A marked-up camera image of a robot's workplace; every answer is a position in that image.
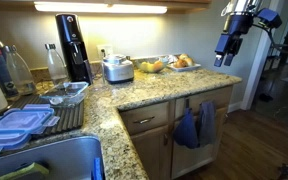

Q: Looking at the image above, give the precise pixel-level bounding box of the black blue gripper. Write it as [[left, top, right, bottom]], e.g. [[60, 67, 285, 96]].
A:
[[213, 12, 255, 68]]

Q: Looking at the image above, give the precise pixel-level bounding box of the blue terry towel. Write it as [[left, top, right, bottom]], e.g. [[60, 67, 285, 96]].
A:
[[172, 106, 200, 150]]

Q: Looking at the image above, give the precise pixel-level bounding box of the wooden cabinet door with towels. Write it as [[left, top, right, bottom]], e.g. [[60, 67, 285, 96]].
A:
[[170, 106, 229, 180]]

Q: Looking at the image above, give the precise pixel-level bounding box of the wooden false drawer front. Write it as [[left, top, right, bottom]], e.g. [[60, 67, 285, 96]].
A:
[[174, 85, 234, 120]]

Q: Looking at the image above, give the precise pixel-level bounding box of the white rectangular plate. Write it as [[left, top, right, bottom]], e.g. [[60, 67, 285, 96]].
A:
[[166, 62, 202, 73]]

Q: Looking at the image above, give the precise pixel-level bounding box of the grey-blue woven towel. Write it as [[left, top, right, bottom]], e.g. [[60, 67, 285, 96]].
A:
[[196, 100, 218, 148]]

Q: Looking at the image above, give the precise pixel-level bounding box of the orange fruit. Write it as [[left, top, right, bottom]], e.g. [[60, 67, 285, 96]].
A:
[[152, 60, 165, 72]]

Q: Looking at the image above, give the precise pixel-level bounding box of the glass fruit bowl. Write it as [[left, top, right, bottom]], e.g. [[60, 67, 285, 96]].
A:
[[135, 56, 169, 74]]

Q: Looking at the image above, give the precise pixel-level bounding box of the yellow lemon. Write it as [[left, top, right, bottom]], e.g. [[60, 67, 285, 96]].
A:
[[139, 61, 152, 73]]

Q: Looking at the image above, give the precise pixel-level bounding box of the silver countertop appliance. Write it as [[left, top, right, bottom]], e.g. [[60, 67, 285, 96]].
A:
[[101, 53, 135, 85]]

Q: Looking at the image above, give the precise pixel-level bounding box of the under-cabinet light strip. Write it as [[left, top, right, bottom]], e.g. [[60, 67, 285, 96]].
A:
[[33, 1, 169, 15]]

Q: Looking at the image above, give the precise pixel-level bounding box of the black soda maker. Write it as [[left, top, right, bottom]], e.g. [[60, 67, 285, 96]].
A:
[[54, 13, 94, 86]]

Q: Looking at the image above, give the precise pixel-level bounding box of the clear glass baking dish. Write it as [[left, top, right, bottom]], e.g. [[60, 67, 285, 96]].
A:
[[38, 81, 90, 108]]

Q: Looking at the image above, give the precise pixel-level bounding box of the black ribbed drying mat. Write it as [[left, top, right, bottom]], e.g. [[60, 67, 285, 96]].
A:
[[3, 94, 85, 136]]

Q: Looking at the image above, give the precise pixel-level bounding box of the clear bottle with silver cap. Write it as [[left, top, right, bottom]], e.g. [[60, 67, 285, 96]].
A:
[[44, 43, 70, 85]]

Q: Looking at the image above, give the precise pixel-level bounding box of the stainless steel sink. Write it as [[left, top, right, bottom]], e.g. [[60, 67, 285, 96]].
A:
[[0, 134, 105, 180]]

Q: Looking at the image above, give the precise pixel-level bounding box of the clear glass carafe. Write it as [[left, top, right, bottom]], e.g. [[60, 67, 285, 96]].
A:
[[2, 44, 38, 96]]

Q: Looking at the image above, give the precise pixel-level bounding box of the blue container lid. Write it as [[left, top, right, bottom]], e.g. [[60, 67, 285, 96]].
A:
[[0, 103, 61, 135], [0, 131, 32, 161]]

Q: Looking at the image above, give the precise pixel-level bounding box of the yellow-green sponge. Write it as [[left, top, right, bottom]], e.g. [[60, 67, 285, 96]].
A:
[[0, 161, 50, 180]]

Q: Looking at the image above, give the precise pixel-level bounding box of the white door frame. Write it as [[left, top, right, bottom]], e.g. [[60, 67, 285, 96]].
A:
[[240, 0, 282, 111]]

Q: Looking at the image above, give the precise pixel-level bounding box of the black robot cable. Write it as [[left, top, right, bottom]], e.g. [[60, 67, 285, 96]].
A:
[[253, 22, 288, 55]]

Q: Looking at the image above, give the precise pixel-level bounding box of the blue wrist camera box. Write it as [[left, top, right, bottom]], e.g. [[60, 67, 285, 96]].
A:
[[256, 7, 283, 30]]

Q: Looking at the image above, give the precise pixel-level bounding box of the wooden drawer front with handle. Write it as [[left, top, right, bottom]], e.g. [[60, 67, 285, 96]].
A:
[[119, 101, 171, 136]]

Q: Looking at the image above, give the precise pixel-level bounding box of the metal drawer handle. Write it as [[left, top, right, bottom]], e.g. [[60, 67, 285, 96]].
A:
[[132, 116, 156, 125]]

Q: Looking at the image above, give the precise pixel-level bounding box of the wooden cabinet door with handle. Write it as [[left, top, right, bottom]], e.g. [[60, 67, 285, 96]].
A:
[[130, 124, 172, 180]]

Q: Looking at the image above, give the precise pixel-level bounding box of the white wall outlet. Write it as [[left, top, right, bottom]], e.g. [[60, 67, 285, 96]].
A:
[[96, 44, 114, 61]]

